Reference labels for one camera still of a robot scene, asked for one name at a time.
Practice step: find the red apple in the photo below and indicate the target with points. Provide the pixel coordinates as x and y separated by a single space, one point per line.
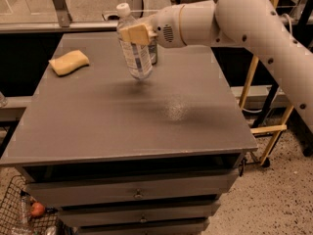
37 209

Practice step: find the blue label plastic water bottle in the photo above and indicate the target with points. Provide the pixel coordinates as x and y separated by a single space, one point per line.
137 57

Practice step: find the grey drawer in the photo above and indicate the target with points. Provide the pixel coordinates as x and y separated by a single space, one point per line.
168 227
148 187
139 213

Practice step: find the metal railing frame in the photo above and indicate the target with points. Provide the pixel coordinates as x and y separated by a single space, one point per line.
18 16

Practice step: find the yellow sponge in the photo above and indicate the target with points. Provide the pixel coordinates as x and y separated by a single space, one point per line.
69 62

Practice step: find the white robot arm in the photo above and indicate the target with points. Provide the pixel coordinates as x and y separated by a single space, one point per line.
251 24

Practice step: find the middle grey drawer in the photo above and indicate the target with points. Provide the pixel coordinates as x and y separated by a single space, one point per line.
139 213

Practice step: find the wooden easel frame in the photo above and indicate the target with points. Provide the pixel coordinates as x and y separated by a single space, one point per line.
274 130

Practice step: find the top grey drawer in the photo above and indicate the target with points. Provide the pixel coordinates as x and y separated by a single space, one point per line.
148 187

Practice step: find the green soda can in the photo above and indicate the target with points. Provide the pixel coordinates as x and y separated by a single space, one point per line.
153 51

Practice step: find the black wire basket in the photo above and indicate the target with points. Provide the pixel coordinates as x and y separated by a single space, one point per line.
15 218

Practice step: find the clear bottle in basket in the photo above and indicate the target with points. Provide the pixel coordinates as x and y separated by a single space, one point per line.
24 212

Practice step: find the grey drawer cabinet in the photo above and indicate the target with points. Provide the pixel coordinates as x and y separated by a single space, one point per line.
101 123

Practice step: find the bottom grey drawer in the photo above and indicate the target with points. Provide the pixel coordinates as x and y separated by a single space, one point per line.
168 227

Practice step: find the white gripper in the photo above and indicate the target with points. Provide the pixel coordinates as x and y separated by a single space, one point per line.
166 28

